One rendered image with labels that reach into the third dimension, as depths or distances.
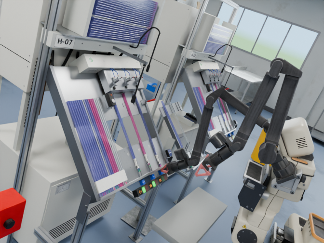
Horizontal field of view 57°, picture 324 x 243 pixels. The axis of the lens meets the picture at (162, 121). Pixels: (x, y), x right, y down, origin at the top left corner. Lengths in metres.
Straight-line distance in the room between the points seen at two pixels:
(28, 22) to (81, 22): 0.28
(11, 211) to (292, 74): 1.24
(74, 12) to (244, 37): 7.49
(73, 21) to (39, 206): 1.03
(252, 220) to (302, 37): 7.20
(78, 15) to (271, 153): 1.11
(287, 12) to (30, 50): 7.60
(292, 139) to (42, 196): 1.34
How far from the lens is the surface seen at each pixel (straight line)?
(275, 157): 1.37
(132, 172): 1.76
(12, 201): 1.36
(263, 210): 1.69
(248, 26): 8.86
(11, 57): 1.85
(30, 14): 1.72
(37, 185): 1.85
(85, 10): 1.59
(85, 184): 1.54
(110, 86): 1.76
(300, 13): 8.66
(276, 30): 8.68
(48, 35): 1.54
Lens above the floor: 1.67
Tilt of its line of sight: 20 degrees down
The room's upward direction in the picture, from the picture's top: 20 degrees clockwise
